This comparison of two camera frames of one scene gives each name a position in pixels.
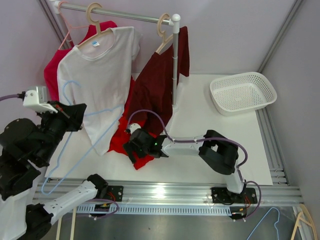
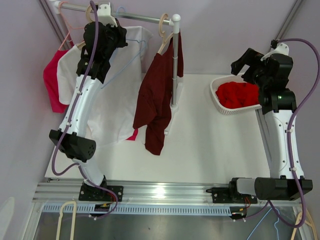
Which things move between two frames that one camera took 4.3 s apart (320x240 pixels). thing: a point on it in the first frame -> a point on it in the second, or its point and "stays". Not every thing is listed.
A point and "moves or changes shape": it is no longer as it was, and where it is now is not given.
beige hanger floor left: x=73 y=226 stays
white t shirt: x=92 y=82 moves or changes shape
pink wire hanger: x=69 y=26 stays
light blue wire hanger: x=58 y=163 -> x=133 y=61
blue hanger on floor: x=275 y=223 stays
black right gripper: x=128 y=147 -> x=251 y=58
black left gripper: x=73 y=114 -> x=120 y=32
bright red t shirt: x=136 y=137 -> x=231 y=94
